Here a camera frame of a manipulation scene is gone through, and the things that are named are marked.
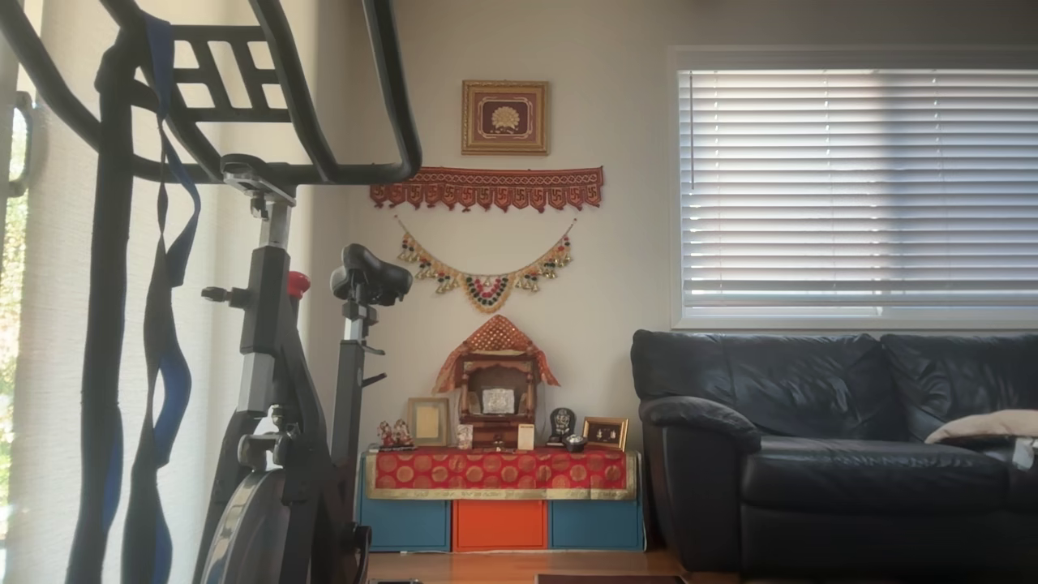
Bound wooden shrine with canopy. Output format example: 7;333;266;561
432;315;560;449

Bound small gold framed picture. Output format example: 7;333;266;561
582;416;629;452

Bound red gold patterned cloth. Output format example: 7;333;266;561
364;449;639;500

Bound small colourful figurines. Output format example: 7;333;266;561
377;419;416;451

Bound blue storage bin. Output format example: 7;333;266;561
358;499;451;553
550;500;645;552

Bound black exercise bike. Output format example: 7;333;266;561
0;0;422;584

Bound dark floor rug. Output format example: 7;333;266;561
535;573;688;584

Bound black leather sofa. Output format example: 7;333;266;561
631;328;1038;578

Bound white window blinds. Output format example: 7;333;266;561
678;69;1038;319

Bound white sheer curtain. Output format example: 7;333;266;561
0;0;319;584

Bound beige cushion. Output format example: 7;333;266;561
924;410;1038;445

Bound beaded garland wall hanging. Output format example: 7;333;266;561
395;215;578;315

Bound red embroidered wall hanging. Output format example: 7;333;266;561
370;166;605;214

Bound gold photo frame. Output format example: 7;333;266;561
406;397;451;447

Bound gold framed wall picture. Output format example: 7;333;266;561
461;79;550;156

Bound white window frame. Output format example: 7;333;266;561
669;46;1038;331

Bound blue black hanging strap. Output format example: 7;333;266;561
65;12;204;584

